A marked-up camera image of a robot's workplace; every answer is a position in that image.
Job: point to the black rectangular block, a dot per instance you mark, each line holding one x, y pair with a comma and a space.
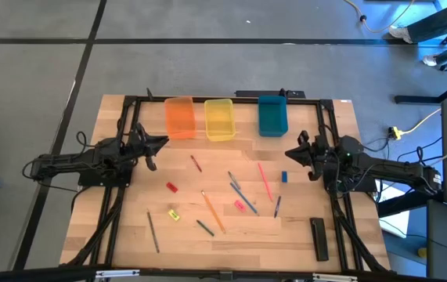
319, 239

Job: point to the black desk foot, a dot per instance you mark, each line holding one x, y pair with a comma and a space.
403, 203
415, 99

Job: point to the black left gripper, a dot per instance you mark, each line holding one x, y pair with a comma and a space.
139, 145

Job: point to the red eraser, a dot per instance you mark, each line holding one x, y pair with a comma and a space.
171, 187

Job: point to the yellow translucent plastic bin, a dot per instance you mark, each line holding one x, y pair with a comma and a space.
220, 121

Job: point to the grey pencil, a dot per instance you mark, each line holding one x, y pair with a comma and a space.
153, 232

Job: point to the orange pencil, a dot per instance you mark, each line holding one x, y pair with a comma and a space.
213, 212

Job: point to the pink eraser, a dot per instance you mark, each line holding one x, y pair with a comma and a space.
240, 206

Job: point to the dark blue crayon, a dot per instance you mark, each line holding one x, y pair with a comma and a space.
277, 207

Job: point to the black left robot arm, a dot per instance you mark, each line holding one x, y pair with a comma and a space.
70, 161

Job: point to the black overhead rig bar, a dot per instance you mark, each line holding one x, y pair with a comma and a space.
188, 273

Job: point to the pink pencil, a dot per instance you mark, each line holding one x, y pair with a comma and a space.
265, 182

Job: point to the blue eraser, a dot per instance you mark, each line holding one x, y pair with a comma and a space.
284, 176

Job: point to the orange translucent plastic bin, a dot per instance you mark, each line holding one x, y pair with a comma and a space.
180, 119

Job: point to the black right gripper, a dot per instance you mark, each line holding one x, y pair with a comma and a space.
317, 156

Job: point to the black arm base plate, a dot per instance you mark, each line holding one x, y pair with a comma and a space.
102, 181
366, 187

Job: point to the yellow eraser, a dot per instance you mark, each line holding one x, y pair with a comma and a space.
174, 215

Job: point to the black aluminium table frame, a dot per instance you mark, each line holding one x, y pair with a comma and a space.
246, 100

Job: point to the blue pens crossed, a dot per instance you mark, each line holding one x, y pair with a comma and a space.
244, 199

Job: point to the white box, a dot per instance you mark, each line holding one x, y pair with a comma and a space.
397, 223

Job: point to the green crayon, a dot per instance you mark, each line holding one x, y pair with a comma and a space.
205, 228

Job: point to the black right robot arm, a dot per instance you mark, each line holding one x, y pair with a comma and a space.
395, 168

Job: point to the silver metal bracket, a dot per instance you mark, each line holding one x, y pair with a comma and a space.
117, 273
334, 278

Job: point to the person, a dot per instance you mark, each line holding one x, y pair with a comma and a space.
434, 25

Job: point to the red crayon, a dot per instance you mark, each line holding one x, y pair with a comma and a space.
196, 163

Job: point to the teal plastic bin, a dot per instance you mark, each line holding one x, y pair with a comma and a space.
272, 117

